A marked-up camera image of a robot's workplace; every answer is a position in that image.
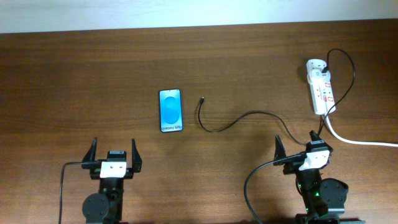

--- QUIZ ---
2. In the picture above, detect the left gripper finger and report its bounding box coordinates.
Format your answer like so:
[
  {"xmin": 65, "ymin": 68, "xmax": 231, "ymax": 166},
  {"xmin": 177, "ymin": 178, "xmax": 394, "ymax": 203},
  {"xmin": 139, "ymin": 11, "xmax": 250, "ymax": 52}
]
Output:
[
  {"xmin": 81, "ymin": 138, "xmax": 97, "ymax": 169},
  {"xmin": 132, "ymin": 139, "xmax": 142, "ymax": 173}
]

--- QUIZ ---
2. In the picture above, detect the black charging cable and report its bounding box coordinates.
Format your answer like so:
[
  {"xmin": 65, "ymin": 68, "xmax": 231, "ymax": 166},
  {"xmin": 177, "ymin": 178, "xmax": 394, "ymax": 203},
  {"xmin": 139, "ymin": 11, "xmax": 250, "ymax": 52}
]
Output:
[{"xmin": 197, "ymin": 48, "xmax": 356, "ymax": 147}]

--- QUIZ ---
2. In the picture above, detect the blue screen smartphone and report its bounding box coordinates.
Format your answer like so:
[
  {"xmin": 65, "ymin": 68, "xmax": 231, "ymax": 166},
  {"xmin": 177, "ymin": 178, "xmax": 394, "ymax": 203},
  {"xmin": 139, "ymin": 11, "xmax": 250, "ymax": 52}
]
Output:
[{"xmin": 159, "ymin": 89, "xmax": 183, "ymax": 133}]

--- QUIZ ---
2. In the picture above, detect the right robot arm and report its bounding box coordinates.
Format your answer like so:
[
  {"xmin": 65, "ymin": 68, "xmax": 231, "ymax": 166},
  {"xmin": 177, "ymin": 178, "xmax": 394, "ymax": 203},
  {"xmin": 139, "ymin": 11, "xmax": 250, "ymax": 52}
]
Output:
[{"xmin": 274, "ymin": 131, "xmax": 348, "ymax": 224}]

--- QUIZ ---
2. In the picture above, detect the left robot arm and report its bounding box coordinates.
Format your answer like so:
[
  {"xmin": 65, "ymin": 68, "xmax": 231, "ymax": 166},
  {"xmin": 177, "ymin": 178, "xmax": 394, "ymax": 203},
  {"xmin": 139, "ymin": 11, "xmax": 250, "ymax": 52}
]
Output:
[{"xmin": 81, "ymin": 139, "xmax": 142, "ymax": 223}]

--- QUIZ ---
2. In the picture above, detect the white power strip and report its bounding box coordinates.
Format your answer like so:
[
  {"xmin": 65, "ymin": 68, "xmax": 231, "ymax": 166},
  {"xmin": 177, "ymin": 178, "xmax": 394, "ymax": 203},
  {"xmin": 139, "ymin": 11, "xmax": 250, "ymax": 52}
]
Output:
[{"xmin": 306, "ymin": 59, "xmax": 336, "ymax": 115}]

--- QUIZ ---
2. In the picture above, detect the white power strip cord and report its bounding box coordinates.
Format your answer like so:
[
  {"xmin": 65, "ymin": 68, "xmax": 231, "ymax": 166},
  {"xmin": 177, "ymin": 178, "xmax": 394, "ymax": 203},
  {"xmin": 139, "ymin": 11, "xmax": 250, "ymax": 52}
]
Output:
[{"xmin": 323, "ymin": 113, "xmax": 398, "ymax": 148}]

